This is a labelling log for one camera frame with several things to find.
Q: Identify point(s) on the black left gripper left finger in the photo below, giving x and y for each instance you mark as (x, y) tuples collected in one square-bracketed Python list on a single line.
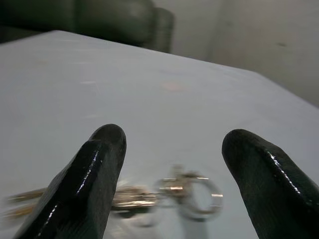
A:
[(87, 179)]

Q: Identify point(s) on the dark green sofa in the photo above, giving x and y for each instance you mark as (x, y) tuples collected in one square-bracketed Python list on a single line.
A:
[(112, 20)]

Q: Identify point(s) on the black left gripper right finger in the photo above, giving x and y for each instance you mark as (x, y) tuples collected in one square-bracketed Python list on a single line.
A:
[(269, 189)]

